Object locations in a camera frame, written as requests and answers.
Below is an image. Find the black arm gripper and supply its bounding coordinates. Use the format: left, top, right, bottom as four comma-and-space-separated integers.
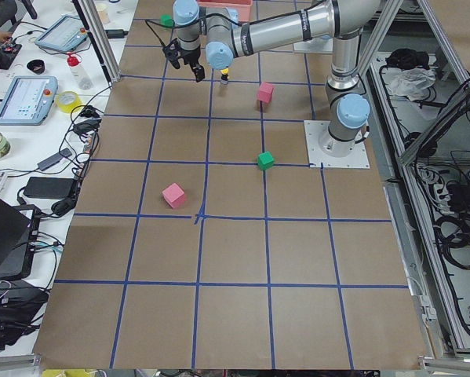
162, 38, 205, 82

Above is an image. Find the yellow push button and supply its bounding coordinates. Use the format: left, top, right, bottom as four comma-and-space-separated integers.
220, 68, 229, 85

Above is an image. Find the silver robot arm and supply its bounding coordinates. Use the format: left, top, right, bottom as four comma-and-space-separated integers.
162, 0, 380, 158

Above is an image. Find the green foam cube far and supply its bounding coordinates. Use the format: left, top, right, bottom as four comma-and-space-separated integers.
160, 14, 174, 28

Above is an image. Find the green foam cube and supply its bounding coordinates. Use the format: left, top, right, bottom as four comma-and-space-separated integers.
160, 14, 174, 28
257, 151, 275, 171

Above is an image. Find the pink plastic bin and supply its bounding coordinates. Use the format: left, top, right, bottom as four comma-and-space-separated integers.
198, 0, 253, 22

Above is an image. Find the pink foam cube centre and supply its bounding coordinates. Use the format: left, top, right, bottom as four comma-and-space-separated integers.
257, 82, 275, 112

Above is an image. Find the pink foam cube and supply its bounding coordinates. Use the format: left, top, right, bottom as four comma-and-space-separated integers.
162, 183, 187, 209
257, 82, 275, 112

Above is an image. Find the white squeeze bottle red cap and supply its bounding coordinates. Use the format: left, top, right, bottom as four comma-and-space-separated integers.
67, 53, 93, 90

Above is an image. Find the grey teach pendant far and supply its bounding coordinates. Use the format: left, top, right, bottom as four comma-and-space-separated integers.
35, 15, 87, 53

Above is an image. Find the grey teach pendant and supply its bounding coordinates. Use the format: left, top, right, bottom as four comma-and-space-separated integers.
35, 15, 87, 53
0, 76, 58, 126

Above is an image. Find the yellow tape roll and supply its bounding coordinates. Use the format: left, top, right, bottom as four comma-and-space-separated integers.
55, 91, 82, 114

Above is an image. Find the green foam cube near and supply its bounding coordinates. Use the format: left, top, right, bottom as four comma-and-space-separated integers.
257, 151, 275, 171

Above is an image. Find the pink foam cube left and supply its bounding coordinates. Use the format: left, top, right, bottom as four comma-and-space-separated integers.
162, 183, 187, 209

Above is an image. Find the black bowl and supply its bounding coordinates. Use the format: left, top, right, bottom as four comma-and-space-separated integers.
26, 59, 46, 75

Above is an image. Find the grey teach pendant near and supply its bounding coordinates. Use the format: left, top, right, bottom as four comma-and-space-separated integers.
0, 76, 58, 126

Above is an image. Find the black power brick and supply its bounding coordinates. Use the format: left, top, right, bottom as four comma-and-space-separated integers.
24, 177, 75, 199

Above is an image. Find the black laptop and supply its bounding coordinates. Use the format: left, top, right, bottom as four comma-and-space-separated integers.
0, 199, 40, 281

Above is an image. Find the aluminium frame post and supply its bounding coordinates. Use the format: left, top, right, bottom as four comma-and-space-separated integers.
72, 0, 121, 84

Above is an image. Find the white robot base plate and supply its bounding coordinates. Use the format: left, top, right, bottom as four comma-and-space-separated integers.
304, 120, 370, 169

